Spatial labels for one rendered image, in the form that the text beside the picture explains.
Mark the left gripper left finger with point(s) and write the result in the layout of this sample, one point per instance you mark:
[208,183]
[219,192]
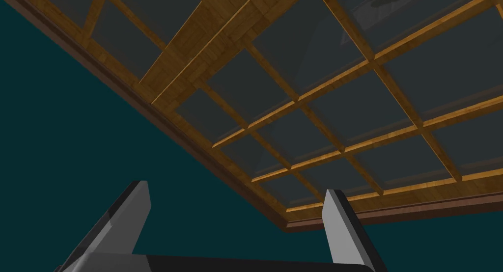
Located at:
[120,225]

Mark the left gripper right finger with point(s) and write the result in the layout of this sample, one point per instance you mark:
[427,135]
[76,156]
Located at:
[346,232]

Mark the wooden glass-paned door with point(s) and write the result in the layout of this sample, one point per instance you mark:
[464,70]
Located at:
[298,87]

